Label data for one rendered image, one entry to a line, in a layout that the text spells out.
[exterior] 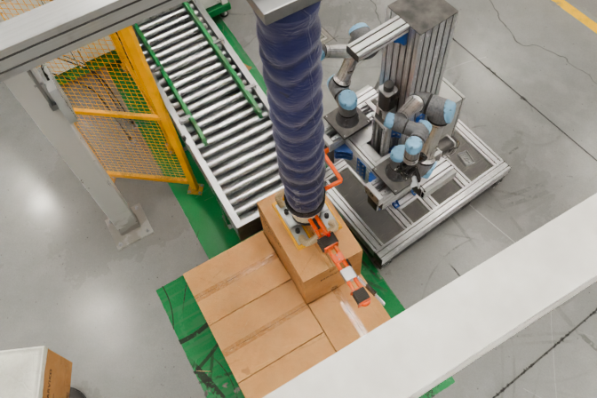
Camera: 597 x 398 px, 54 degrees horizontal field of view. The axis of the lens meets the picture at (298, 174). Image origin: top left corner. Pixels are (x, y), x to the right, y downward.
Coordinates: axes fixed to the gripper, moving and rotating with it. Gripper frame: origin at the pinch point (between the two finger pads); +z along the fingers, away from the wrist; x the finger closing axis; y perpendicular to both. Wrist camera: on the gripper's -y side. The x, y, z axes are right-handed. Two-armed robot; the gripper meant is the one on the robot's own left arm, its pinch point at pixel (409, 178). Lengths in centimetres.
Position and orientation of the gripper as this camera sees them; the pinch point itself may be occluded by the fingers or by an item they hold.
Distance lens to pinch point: 305.8
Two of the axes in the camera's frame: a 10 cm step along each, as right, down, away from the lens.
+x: 5.8, 6.9, -4.3
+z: 0.5, 5.0, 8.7
